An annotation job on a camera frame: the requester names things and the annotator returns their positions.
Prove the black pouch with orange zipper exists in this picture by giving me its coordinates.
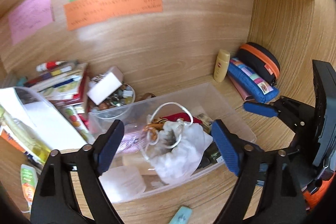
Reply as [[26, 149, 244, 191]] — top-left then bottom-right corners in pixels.
[[237, 42, 281, 87]]

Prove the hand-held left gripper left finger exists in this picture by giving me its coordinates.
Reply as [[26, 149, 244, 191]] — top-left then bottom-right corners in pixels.
[[30, 119, 125, 224]]

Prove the red and white tube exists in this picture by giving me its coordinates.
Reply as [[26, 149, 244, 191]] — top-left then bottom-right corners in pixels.
[[36, 60, 67, 72]]

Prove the light blue small item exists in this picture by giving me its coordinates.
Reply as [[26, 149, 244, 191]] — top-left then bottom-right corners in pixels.
[[169, 205, 193, 224]]

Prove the gold ornament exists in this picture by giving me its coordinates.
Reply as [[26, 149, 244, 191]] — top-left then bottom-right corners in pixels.
[[142, 119, 166, 146]]

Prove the dark green labelled bottle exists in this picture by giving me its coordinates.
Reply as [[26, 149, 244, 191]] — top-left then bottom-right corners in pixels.
[[202, 140, 224, 170]]

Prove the pink notebook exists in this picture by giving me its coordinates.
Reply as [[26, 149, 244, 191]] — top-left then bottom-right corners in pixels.
[[228, 74, 256, 102]]

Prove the white cloth drawstring pouch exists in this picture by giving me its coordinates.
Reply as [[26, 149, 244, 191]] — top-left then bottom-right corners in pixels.
[[142, 102, 214, 186]]

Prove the orange paper note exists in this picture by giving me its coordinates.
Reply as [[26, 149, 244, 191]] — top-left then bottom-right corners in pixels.
[[63, 0, 164, 31]]

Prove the orange box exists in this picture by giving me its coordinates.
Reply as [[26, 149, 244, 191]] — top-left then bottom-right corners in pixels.
[[0, 126, 27, 154]]

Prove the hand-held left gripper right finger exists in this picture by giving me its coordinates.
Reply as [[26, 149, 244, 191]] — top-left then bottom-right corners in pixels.
[[211, 119, 307, 224]]

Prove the white rectangular box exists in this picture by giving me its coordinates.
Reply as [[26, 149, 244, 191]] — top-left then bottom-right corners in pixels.
[[86, 66, 124, 105]]

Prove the white folded paper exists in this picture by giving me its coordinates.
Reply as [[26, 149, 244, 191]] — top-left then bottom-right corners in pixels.
[[0, 87, 89, 155]]

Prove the pink paper note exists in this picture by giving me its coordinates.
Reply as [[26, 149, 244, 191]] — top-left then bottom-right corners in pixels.
[[8, 0, 55, 46]]

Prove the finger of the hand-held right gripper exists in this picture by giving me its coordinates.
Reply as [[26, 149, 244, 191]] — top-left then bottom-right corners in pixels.
[[244, 95, 315, 130]]

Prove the white bottle with orange cap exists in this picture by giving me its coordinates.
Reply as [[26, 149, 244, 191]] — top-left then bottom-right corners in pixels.
[[20, 164, 39, 204]]

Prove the white ceramic bowl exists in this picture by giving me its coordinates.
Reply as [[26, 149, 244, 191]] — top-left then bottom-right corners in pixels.
[[91, 83, 136, 112]]

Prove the wooden desktop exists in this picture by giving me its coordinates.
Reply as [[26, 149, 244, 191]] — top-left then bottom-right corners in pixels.
[[0, 74, 318, 224]]

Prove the stack of colourful packets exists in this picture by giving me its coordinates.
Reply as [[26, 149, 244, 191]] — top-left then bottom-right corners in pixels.
[[26, 61, 95, 141]]

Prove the clear plastic storage bin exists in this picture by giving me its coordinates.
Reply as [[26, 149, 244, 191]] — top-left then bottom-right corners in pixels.
[[89, 82, 257, 204]]

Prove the red cloth pouch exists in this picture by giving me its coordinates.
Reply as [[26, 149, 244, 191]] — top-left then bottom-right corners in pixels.
[[160, 113, 203, 125]]

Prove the small beige bottle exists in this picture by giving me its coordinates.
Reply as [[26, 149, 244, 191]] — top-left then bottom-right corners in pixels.
[[213, 49, 231, 83]]

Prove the pink rope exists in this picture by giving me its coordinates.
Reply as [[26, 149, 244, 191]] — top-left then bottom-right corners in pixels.
[[115, 123, 149, 157]]

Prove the blue pencil case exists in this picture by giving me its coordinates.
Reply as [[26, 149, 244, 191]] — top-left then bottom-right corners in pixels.
[[227, 57, 280, 104]]

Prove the clear plastic box beige content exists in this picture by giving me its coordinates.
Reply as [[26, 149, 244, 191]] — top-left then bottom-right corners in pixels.
[[122, 153, 158, 176]]

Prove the yellow spray bottle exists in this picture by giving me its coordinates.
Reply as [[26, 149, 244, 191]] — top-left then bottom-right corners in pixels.
[[0, 105, 51, 163]]

